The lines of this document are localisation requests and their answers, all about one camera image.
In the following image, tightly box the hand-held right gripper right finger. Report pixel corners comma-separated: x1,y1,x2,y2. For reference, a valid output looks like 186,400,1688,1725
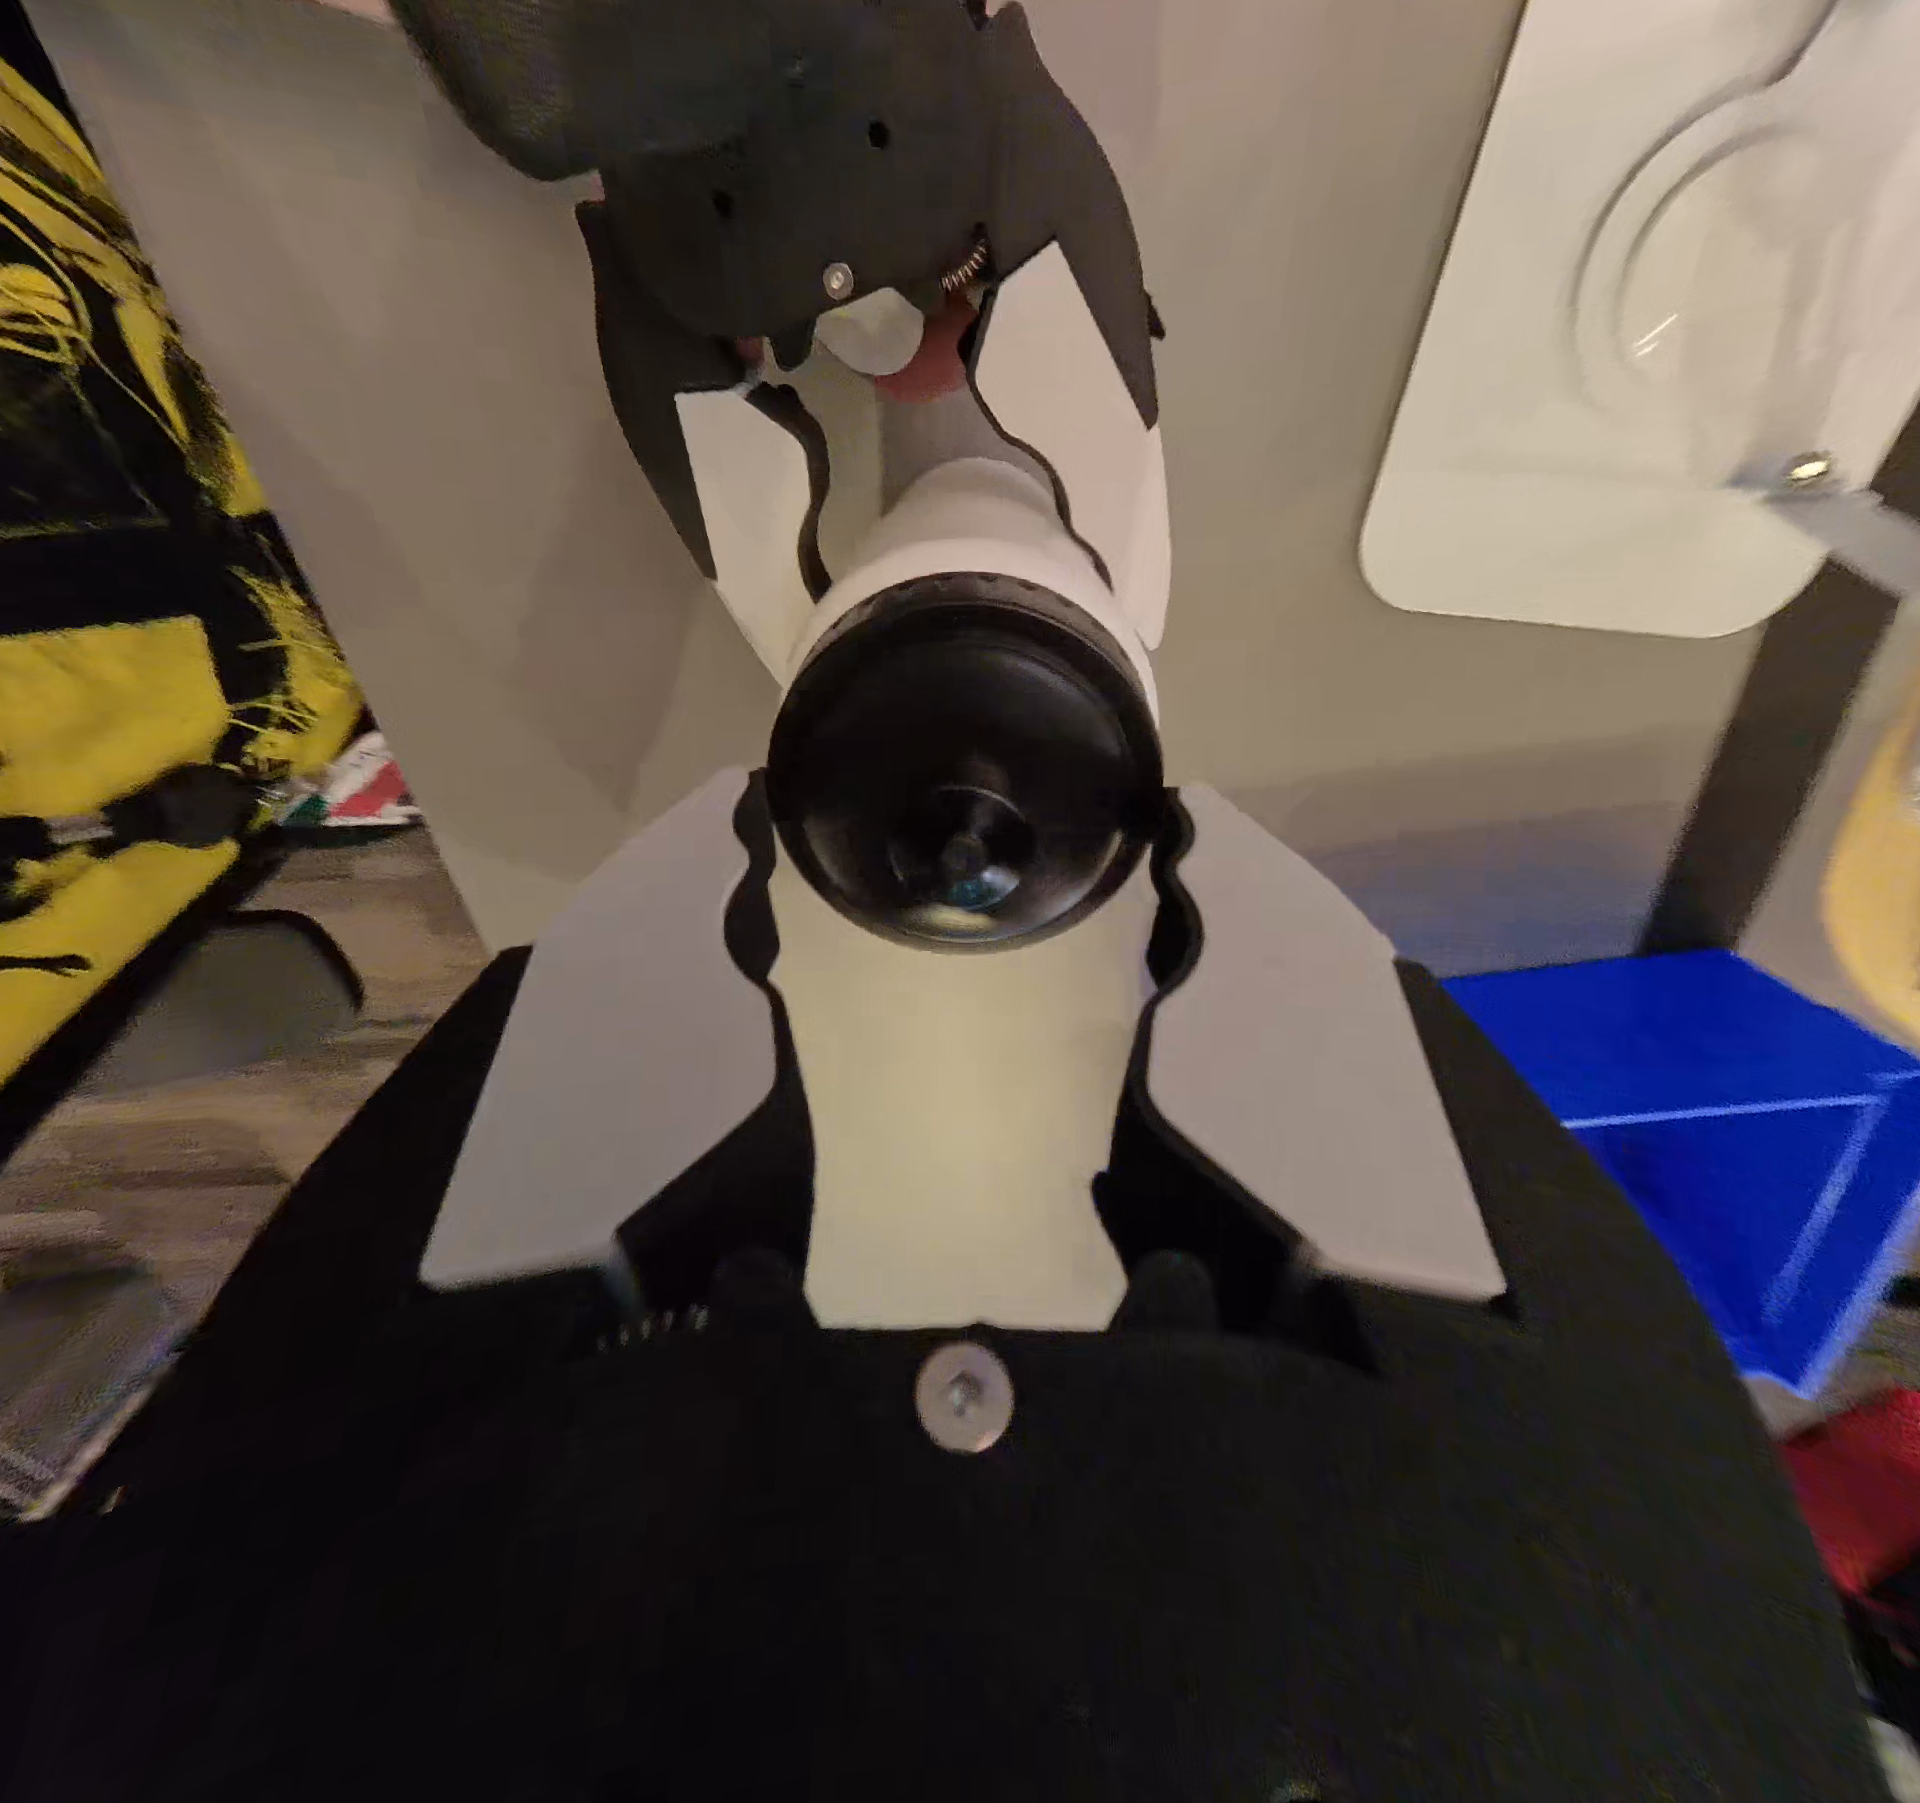
1146,782,1509,1305

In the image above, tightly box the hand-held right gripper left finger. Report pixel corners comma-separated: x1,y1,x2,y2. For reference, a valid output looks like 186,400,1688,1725
420,769,785,1291

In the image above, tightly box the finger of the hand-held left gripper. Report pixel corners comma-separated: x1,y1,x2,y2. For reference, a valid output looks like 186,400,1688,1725
965,234,1174,646
675,384,837,684

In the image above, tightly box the white plastic bottle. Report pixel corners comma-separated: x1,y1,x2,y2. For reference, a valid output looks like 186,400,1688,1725
779,400,1170,702

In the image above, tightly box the black bottle lid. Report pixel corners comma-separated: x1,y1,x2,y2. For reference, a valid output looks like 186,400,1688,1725
765,568,1170,954

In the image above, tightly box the blue plastic bin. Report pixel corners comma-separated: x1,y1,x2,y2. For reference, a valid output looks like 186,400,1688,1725
1440,947,1920,1398

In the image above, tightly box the person's left hand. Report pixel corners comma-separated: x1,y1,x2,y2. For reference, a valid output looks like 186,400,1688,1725
877,296,982,403

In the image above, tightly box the red green striped object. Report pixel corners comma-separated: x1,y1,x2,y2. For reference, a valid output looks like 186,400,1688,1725
275,729,426,832

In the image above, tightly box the black tape strip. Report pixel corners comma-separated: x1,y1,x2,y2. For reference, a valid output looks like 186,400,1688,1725
1642,542,1900,957

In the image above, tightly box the clear round stand foot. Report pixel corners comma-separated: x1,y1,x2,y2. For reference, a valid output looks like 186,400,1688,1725
1576,107,1848,403

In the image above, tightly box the red bag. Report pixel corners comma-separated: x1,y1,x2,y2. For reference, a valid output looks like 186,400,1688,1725
1777,1387,1920,1594

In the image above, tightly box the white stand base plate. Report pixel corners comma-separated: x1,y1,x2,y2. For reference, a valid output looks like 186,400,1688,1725
1358,0,1920,637

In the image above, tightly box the metal stand bracket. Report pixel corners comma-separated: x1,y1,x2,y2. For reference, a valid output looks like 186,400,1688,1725
1726,450,1920,589

